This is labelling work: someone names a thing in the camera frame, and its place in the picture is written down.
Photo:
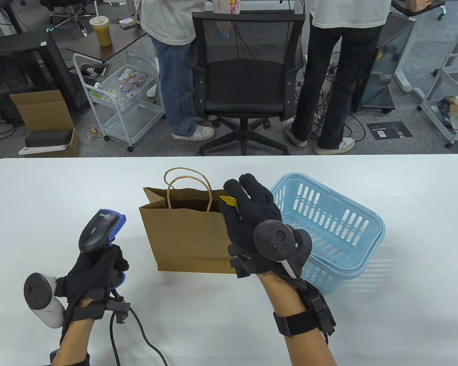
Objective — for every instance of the pile of snack packets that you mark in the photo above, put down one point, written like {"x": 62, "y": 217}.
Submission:
{"x": 131, "y": 82}

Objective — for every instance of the heap of colourful bags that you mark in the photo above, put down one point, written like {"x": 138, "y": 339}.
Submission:
{"x": 452, "y": 106}

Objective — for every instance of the grey office chair base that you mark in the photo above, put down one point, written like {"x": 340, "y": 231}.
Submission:
{"x": 66, "y": 19}

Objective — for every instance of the small colourful snack packet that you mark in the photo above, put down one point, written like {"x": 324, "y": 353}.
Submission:
{"x": 94, "y": 133}

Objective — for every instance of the black mesh office chair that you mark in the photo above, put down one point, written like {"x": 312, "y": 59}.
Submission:
{"x": 248, "y": 80}

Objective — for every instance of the person's right forearm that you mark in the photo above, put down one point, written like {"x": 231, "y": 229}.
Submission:
{"x": 301, "y": 335}

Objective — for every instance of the black right wrist mount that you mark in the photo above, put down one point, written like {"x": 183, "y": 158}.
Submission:
{"x": 320, "y": 305}

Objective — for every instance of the yellow instant coffee powder package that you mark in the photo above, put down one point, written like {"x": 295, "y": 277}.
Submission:
{"x": 229, "y": 201}

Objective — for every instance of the person's right hand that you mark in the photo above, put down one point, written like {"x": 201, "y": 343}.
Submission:
{"x": 248, "y": 213}

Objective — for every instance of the person's left forearm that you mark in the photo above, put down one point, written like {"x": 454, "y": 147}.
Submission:
{"x": 74, "y": 343}

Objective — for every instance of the dark side table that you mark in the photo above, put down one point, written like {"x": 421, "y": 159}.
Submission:
{"x": 118, "y": 42}

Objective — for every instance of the light blue plastic basket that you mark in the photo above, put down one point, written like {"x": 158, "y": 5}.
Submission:
{"x": 351, "y": 263}

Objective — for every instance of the black computer tower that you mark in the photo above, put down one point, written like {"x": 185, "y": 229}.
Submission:
{"x": 389, "y": 57}

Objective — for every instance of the brown paper bag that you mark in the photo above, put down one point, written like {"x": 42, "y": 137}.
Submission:
{"x": 187, "y": 240}

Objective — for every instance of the black and white controller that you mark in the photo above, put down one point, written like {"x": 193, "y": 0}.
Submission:
{"x": 274, "y": 238}
{"x": 38, "y": 293}

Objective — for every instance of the person's left hand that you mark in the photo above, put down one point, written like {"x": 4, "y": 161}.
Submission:
{"x": 91, "y": 278}

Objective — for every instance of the black and white left controller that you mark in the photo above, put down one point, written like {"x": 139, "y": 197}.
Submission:
{"x": 38, "y": 293}

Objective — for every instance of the black and white right controller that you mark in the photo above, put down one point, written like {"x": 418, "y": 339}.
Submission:
{"x": 274, "y": 238}

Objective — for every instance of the small colourful box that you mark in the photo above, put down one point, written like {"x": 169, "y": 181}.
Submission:
{"x": 126, "y": 23}

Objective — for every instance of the plastic drink cup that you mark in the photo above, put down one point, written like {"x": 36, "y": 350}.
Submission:
{"x": 101, "y": 32}

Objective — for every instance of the black leaflet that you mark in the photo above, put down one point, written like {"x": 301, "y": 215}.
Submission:
{"x": 389, "y": 131}

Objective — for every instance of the white rolling cart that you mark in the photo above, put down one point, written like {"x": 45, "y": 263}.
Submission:
{"x": 131, "y": 122}

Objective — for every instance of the open cardboard box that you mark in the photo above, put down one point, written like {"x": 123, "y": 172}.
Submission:
{"x": 42, "y": 110}

